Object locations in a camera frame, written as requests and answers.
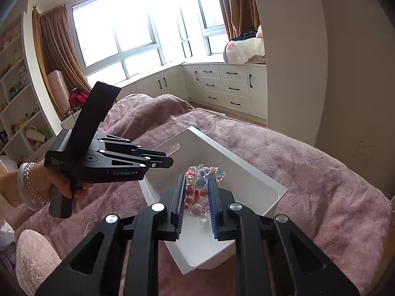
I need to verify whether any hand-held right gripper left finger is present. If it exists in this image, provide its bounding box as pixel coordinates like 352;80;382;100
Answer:
35;173;187;296

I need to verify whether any bay window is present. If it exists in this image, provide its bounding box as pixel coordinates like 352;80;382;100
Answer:
71;0;230;84

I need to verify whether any white rectangular storage box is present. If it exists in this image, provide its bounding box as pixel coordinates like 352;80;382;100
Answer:
138;125;288;276

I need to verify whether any fuzzy pink cloth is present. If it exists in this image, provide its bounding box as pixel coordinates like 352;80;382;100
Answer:
15;229;63;296

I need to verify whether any white plush pillow pink print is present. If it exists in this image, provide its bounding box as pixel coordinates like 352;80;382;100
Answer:
223;25;266;66

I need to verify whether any brown curtain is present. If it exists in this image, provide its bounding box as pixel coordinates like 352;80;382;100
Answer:
32;5;91;94
213;0;262;41

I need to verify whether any pink flat panel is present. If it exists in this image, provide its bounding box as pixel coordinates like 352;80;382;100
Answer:
47;70;72;118

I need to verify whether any person's left hand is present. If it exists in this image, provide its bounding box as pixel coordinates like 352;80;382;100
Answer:
39;166;95;203

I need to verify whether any white window cabinet with drawers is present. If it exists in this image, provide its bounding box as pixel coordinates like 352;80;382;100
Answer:
60;62;268;130

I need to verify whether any multicolour crystal bead bracelet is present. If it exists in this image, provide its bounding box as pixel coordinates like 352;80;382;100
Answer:
184;164;226;224

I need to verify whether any person's left forearm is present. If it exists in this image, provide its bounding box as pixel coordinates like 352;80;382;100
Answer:
0;171;23;208

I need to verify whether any pale jade bangle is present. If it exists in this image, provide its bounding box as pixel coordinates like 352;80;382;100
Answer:
17;162;47;212

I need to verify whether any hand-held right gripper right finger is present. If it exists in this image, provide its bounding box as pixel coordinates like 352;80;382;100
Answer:
207;173;361;296

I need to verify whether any red plush toy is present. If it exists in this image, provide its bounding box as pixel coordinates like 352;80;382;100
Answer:
68;90;91;108

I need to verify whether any silver chain bracelet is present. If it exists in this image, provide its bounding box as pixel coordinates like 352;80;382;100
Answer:
24;161;48;206

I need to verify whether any mauve plush blanket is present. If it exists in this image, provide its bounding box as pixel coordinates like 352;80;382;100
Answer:
6;93;394;296

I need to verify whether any white shelf with plush toys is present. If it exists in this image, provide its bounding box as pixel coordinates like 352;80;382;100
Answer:
0;14;58;161

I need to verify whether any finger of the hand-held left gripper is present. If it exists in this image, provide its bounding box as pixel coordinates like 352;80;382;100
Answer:
93;132;168;158
86;150;174;169

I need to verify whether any dark cloth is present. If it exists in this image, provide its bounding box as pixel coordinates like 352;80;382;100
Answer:
231;31;258;42

